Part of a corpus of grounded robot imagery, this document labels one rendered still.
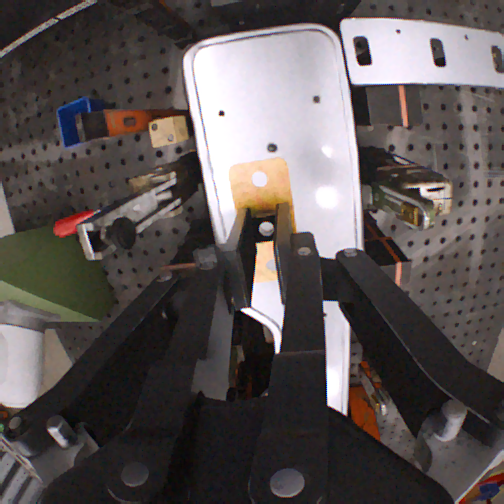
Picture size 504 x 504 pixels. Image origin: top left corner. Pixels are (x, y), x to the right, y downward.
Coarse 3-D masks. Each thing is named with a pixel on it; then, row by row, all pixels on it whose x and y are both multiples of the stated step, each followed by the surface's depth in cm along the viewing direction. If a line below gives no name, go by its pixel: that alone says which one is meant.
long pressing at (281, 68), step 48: (192, 48) 38; (240, 48) 38; (288, 48) 37; (336, 48) 37; (192, 96) 40; (240, 96) 40; (288, 96) 40; (336, 96) 39; (240, 144) 43; (288, 144) 42; (336, 144) 42; (336, 192) 45; (336, 240) 47; (336, 336) 54; (336, 384) 59
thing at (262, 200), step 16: (256, 160) 20; (272, 160) 20; (240, 176) 20; (272, 176) 20; (288, 176) 20; (240, 192) 20; (256, 192) 20; (272, 192) 20; (288, 192) 20; (240, 208) 21; (256, 208) 21; (272, 208) 21; (256, 224) 20; (272, 224) 20; (256, 240) 21; (272, 240) 21; (272, 256) 22; (256, 272) 23; (272, 272) 23
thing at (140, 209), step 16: (144, 192) 34; (112, 208) 29; (128, 208) 31; (144, 208) 35; (160, 208) 38; (80, 224) 26; (96, 224) 26; (112, 224) 26; (128, 224) 27; (144, 224) 34; (80, 240) 27; (96, 240) 28; (112, 240) 26; (128, 240) 27; (96, 256) 27
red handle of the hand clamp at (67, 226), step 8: (160, 192) 39; (168, 192) 40; (160, 200) 39; (168, 200) 40; (104, 208) 37; (72, 216) 35; (80, 216) 35; (88, 216) 35; (56, 224) 34; (64, 224) 34; (72, 224) 35; (56, 232) 34; (64, 232) 34; (72, 232) 35
